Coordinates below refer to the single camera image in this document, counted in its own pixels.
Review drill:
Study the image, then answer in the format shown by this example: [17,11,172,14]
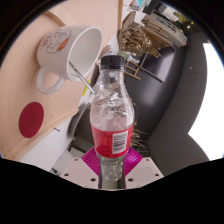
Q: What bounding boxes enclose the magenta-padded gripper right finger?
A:
[124,147,165,189]

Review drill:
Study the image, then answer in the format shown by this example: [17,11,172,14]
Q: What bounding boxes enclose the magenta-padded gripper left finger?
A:
[61,148,100,189]

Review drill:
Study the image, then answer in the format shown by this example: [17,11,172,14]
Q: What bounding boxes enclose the clear bottle with red label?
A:
[89,54,136,183]

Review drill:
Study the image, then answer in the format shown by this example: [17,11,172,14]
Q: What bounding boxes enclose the grey plant saucer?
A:
[68,101,91,136]

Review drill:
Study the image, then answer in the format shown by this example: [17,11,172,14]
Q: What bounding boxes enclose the flat round red coaster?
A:
[18,101,45,139]

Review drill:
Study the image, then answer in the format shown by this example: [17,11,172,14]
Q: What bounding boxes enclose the thin brush in mug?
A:
[68,60,96,95]

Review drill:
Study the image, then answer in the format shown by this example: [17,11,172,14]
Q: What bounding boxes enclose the long ceiling light panel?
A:
[188,41,224,161]

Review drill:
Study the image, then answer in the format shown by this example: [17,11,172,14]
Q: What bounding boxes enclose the wooden easel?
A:
[124,53,148,81]

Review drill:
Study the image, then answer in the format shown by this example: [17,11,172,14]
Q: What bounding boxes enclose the beige canvas table mat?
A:
[0,0,123,162]

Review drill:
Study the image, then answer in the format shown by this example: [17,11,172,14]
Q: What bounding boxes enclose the white printed mug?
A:
[35,25,104,95]

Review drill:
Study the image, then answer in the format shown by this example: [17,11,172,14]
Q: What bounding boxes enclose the brown wooden sculpture on board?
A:
[118,13,174,59]

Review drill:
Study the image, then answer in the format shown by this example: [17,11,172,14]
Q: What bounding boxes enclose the black wall screen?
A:
[138,43,178,83]

